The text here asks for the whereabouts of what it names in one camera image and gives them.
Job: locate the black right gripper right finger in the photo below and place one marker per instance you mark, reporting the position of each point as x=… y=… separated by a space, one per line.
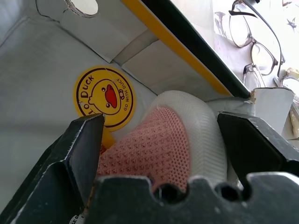
x=254 y=147

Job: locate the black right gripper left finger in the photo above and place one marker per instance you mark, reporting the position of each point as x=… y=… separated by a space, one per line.
x=58 y=163

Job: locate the pink knit shoe white sole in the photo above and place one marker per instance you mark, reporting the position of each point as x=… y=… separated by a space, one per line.
x=168 y=140

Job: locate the yellow and white shoebox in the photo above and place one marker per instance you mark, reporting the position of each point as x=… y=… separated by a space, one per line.
x=70 y=58

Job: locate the clear grey-framed eyeglasses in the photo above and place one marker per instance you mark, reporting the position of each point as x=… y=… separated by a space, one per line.
x=275 y=79

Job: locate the yellow round duck tag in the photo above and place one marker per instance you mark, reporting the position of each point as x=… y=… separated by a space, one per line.
x=105 y=96

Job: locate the dark-framed clear eyeglasses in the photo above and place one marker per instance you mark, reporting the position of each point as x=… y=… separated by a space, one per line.
x=252 y=39

